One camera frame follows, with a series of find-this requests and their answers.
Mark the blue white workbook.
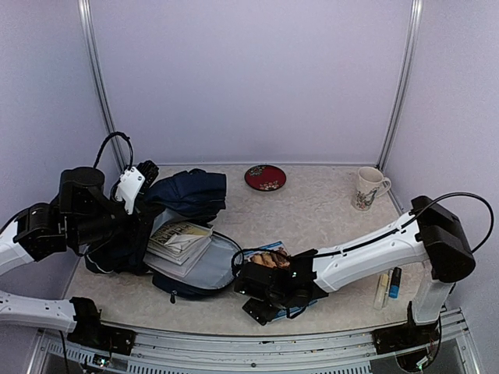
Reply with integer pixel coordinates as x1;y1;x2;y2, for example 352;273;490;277
231;242;328;319

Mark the pink illustrated picture book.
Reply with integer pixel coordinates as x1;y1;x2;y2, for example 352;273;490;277
148;221;213;254

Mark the navy blue student backpack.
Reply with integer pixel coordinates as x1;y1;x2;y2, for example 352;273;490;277
84;161;241;303

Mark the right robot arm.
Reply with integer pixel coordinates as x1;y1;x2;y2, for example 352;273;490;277
231;192;494;346

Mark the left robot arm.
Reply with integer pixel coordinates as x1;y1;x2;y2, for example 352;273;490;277
1;161;162;351

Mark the red floral round plate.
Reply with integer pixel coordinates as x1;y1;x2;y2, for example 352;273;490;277
244;164;287;192

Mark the cream highlighter pen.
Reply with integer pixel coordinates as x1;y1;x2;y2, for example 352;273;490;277
373;273;387;310

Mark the white marker pen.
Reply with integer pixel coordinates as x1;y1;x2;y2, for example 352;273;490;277
382;269;393;309

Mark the blue capped black marker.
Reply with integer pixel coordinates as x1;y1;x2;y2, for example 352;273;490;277
388;267;402;299

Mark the white cartoon mug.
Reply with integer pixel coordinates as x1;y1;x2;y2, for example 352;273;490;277
352;167;391;211

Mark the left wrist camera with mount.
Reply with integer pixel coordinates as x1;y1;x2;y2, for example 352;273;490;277
110;160;159;215

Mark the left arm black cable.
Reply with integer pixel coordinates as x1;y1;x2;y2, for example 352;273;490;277
92;131;134;172

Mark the front aluminium rail base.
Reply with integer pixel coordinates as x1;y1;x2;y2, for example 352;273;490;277
27;309;483;373

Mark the right aluminium frame post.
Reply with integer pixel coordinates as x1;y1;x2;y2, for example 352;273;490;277
377;0;423;171

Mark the aluminium frame post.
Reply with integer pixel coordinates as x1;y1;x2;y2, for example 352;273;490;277
377;0;423;171
76;0;128;168

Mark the left aluminium frame post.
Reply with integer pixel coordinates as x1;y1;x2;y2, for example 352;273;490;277
76;0;128;168

